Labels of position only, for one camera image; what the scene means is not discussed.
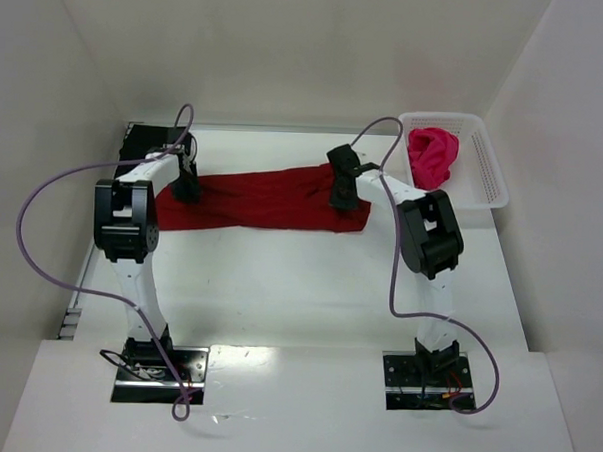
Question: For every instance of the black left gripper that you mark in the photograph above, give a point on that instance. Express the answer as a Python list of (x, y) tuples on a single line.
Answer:
[(186, 187)]

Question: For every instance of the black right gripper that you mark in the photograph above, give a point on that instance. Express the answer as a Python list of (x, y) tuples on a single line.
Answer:
[(344, 186)]

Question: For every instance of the dark red t shirt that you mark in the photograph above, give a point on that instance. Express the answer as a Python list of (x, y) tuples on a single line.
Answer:
[(297, 199)]

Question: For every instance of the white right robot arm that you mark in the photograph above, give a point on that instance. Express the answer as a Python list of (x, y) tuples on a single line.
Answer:
[(427, 240)]

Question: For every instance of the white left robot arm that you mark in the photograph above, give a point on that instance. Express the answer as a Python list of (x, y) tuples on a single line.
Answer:
[(126, 230)]

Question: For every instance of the black folded t shirt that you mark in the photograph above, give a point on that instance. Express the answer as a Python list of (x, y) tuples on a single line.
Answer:
[(141, 141)]

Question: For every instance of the pink crumpled t shirt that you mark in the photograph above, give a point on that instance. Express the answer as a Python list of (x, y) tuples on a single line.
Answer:
[(431, 153)]

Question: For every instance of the white plastic basket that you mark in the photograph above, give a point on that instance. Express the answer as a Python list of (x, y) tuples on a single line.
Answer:
[(476, 182)]

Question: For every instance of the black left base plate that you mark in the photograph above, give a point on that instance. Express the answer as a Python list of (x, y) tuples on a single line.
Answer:
[(142, 376)]

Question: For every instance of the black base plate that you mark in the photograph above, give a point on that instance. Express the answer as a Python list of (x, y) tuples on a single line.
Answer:
[(142, 376), (407, 388)]

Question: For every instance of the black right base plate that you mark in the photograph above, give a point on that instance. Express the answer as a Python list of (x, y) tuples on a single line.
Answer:
[(407, 388)]

